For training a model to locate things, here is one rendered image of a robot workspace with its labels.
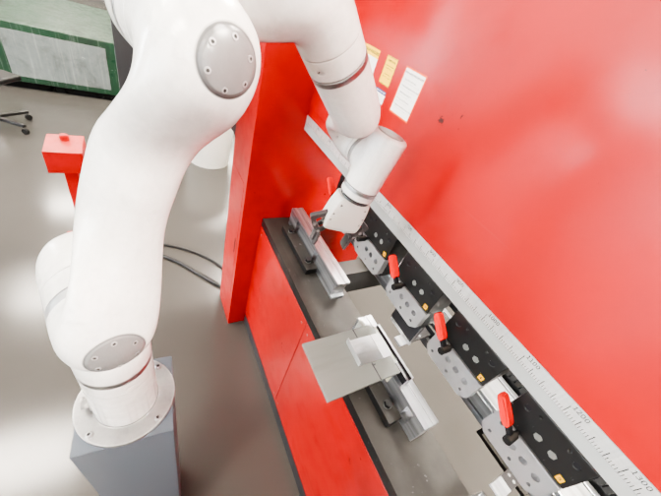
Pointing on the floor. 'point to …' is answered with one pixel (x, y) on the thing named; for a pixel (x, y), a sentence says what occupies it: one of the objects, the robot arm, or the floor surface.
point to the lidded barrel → (215, 153)
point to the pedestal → (65, 157)
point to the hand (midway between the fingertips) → (329, 241)
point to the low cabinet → (58, 47)
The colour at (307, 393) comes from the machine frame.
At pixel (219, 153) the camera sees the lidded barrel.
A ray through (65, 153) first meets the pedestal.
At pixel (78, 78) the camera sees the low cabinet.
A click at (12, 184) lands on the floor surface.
